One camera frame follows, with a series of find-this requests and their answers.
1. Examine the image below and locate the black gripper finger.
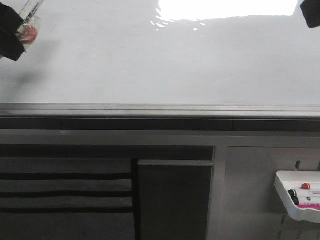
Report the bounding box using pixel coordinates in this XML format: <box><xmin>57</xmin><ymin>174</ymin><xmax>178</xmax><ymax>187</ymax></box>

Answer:
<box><xmin>300</xmin><ymin>0</ymin><xmax>320</xmax><ymax>29</ymax></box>
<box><xmin>0</xmin><ymin>3</ymin><xmax>25</xmax><ymax>61</ymax></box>

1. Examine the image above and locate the white whiteboard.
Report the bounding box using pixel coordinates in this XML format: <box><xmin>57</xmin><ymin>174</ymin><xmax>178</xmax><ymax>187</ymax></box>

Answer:
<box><xmin>0</xmin><ymin>0</ymin><xmax>320</xmax><ymax>119</ymax></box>

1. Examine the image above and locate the grey slatted shelf unit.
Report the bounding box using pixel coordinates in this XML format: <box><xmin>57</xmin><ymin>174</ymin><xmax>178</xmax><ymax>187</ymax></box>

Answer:
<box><xmin>0</xmin><ymin>158</ymin><xmax>141</xmax><ymax>240</ymax></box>

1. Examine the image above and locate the white plastic marker tray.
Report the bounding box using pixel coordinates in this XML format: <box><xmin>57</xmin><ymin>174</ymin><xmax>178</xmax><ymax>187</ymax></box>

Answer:
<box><xmin>274</xmin><ymin>170</ymin><xmax>320</xmax><ymax>224</ymax></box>

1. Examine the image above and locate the red capped marker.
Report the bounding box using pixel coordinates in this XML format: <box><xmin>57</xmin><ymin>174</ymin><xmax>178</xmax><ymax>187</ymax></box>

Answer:
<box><xmin>301</xmin><ymin>182</ymin><xmax>320</xmax><ymax>191</ymax></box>

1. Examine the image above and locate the upper black capped marker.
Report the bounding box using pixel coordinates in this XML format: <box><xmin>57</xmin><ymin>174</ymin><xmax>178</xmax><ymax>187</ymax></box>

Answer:
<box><xmin>288</xmin><ymin>189</ymin><xmax>320</xmax><ymax>198</ymax></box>

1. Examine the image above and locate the black capped marker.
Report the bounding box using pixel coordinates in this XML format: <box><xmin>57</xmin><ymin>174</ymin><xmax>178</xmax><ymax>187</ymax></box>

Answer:
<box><xmin>288</xmin><ymin>189</ymin><xmax>320</xmax><ymax>198</ymax></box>
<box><xmin>291</xmin><ymin>196</ymin><xmax>320</xmax><ymax>206</ymax></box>

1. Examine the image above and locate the lower black capped marker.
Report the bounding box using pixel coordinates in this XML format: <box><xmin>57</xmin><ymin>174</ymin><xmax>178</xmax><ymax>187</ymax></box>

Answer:
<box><xmin>291</xmin><ymin>196</ymin><xmax>320</xmax><ymax>206</ymax></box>

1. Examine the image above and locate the dark grey cabinet panel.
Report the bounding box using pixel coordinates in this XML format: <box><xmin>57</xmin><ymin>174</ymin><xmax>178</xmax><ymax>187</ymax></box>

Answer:
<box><xmin>138</xmin><ymin>160</ymin><xmax>213</xmax><ymax>240</ymax></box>

